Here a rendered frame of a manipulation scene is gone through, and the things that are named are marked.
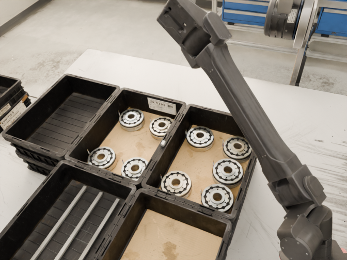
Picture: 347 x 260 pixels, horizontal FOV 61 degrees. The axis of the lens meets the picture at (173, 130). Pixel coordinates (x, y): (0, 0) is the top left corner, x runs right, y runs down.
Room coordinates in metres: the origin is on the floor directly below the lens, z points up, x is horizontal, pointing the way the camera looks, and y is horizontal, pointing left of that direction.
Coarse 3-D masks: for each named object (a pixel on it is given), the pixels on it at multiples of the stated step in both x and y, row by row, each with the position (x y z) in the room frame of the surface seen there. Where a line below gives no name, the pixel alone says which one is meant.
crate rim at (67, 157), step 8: (128, 88) 0.97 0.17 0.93; (152, 96) 0.90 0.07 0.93; (160, 96) 0.89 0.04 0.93; (184, 104) 0.83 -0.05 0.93; (104, 112) 0.84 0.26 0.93; (96, 120) 0.80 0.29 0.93; (176, 120) 0.75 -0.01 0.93; (88, 128) 0.76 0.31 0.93; (168, 128) 0.72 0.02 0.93; (160, 144) 0.65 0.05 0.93; (72, 152) 0.66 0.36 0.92; (72, 160) 0.62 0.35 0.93; (80, 160) 0.62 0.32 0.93; (152, 160) 0.58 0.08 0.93; (96, 168) 0.58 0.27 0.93; (112, 176) 0.54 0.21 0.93; (120, 176) 0.54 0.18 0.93; (144, 176) 0.52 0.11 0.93; (136, 184) 0.50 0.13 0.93
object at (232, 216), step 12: (204, 108) 0.80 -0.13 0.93; (180, 120) 0.76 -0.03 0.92; (168, 144) 0.65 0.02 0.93; (156, 156) 0.60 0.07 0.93; (252, 156) 0.55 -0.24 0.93; (144, 180) 0.51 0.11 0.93; (156, 192) 0.46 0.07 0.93; (168, 192) 0.46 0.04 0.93; (240, 192) 0.44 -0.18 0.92; (192, 204) 0.41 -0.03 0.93; (228, 216) 0.36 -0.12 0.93
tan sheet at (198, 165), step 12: (216, 132) 0.76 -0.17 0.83; (216, 144) 0.70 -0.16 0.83; (180, 156) 0.66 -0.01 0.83; (192, 156) 0.65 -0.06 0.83; (204, 156) 0.65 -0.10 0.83; (216, 156) 0.64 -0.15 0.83; (180, 168) 0.61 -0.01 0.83; (192, 168) 0.60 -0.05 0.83; (204, 168) 0.60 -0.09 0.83; (192, 180) 0.55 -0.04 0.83; (204, 180) 0.55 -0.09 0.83; (192, 192) 0.50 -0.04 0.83
